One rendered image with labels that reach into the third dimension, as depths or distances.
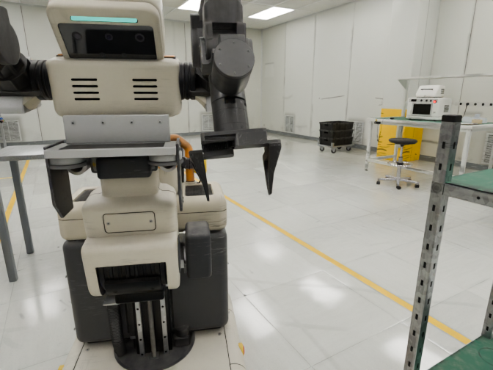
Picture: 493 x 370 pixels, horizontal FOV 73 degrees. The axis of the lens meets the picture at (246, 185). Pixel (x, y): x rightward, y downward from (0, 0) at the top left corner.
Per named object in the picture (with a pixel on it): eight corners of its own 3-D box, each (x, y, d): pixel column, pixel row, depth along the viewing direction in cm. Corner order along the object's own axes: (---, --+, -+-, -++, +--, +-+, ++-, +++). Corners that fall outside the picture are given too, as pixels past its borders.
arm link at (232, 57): (248, 45, 59) (198, 45, 57) (261, -2, 47) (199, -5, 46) (254, 109, 57) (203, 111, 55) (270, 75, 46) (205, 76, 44)
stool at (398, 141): (373, 178, 466) (378, 136, 450) (412, 180, 453) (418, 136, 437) (378, 188, 418) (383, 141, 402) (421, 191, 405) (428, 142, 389)
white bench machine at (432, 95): (417, 118, 486) (422, 86, 474) (450, 120, 451) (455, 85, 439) (403, 119, 465) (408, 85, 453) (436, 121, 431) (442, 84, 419)
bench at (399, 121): (393, 165, 555) (399, 116, 534) (493, 186, 429) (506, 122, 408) (361, 169, 520) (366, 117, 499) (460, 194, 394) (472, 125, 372)
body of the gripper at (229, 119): (268, 139, 51) (262, 93, 52) (201, 144, 49) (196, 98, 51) (262, 150, 57) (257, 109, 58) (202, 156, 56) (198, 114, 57)
